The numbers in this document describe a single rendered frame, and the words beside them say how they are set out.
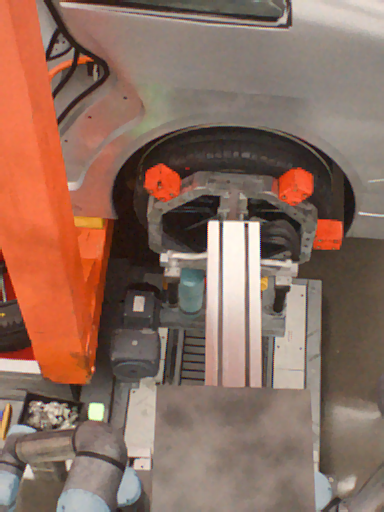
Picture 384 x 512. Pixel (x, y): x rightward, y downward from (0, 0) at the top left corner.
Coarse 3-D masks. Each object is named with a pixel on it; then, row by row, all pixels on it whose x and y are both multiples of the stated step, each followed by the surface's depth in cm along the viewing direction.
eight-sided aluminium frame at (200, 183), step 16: (192, 176) 281; (208, 176) 278; (224, 176) 279; (240, 176) 279; (256, 176) 279; (192, 192) 279; (208, 192) 278; (224, 192) 278; (240, 192) 278; (256, 192) 277; (272, 192) 276; (160, 208) 289; (288, 208) 282; (304, 208) 290; (160, 224) 296; (304, 224) 289; (160, 240) 306; (176, 240) 315; (304, 240) 297; (272, 256) 316; (288, 256) 312; (304, 256) 305
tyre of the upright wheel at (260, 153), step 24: (168, 144) 287; (192, 144) 282; (216, 144) 278; (240, 144) 277; (264, 144) 279; (288, 144) 283; (144, 168) 295; (192, 168) 283; (216, 168) 282; (240, 168) 281; (264, 168) 280; (288, 168) 279; (312, 168) 286; (144, 192) 296; (312, 192) 288; (144, 216) 308
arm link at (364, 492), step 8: (376, 472) 224; (368, 480) 226; (376, 480) 223; (360, 488) 229; (368, 488) 225; (376, 488) 223; (360, 496) 227; (368, 496) 225; (376, 496) 223; (336, 504) 236; (344, 504) 233; (352, 504) 230; (360, 504) 227; (368, 504) 225; (376, 504) 224
